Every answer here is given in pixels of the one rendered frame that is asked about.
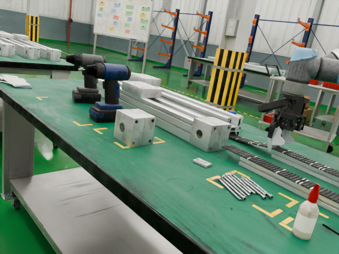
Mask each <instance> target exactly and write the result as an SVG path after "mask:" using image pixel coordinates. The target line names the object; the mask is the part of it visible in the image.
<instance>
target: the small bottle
mask: <svg viewBox="0 0 339 254"><path fill-rule="evenodd" d="M318 197H319V184H318V183H316V185H315V186H314V188H313V189H312V191H311V192H310V194H309V197H308V200H307V201H305V202H303V203H302V204H301V205H300V206H299V209H298V212H297V215H296V219H295V222H294V225H293V228H292V233H293V235H294V236H296V237H297V238H299V239H302V240H308V239H310V238H311V235H312V232H313V229H314V226H315V224H316V221H317V218H318V215H319V209H318V205H317V204H316V203H317V200H318Z"/></svg>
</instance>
